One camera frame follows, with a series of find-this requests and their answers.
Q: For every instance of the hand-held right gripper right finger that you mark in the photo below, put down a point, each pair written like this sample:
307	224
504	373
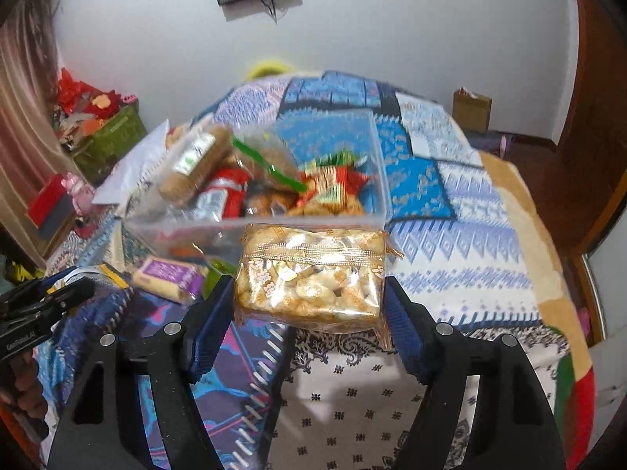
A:
404	323

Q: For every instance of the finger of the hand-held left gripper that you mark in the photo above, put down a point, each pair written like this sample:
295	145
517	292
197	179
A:
29	290
78	291

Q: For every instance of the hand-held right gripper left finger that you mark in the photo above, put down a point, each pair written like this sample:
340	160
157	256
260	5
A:
215	323

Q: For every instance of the small yellow snack packet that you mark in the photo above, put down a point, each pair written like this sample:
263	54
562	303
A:
113	274

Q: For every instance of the green snack packet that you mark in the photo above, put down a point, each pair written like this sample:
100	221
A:
218	270

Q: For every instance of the pale yellow wafer packet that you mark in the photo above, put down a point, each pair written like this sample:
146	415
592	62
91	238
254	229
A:
166	276

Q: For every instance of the clear plastic container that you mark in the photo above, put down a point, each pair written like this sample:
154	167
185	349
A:
186	232

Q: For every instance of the clear puffed snack packet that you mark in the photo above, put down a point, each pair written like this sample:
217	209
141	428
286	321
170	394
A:
303	284

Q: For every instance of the red and white snack packet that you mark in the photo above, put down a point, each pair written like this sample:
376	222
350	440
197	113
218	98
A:
223	193

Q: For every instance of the round orange cracker packet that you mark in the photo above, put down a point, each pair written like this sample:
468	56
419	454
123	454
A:
267	200

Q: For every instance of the red peanut packet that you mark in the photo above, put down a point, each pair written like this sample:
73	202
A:
333	191

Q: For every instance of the brown biscuit roll packet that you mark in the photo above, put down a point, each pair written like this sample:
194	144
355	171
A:
191	171

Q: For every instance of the clear bag with green strip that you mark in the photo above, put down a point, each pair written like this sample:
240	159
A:
274	156

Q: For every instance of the person's left hand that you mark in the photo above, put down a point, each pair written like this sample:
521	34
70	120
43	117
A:
22	391

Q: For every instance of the patchwork printed blanket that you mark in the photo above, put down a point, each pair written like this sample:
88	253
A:
441	254

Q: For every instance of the red box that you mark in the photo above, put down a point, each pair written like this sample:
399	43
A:
46	200

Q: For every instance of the pink toy figure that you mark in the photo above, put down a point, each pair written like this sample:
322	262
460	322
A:
78	193

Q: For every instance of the white plastic bag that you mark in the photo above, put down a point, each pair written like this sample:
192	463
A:
132	171

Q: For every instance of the beige striped curtain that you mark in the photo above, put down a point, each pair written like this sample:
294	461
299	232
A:
24	132

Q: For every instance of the pile of red decorations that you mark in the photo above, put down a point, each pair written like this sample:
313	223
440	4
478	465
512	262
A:
83	98

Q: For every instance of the pink slipper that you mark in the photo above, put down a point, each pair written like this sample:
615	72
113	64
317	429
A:
505	144

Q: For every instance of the brown cardboard box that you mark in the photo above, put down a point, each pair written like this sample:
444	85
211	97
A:
470	110

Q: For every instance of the yellow fuzzy hoop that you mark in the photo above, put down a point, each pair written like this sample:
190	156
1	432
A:
267	64

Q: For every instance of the brown wooden door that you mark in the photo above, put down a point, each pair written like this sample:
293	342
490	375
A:
597	107

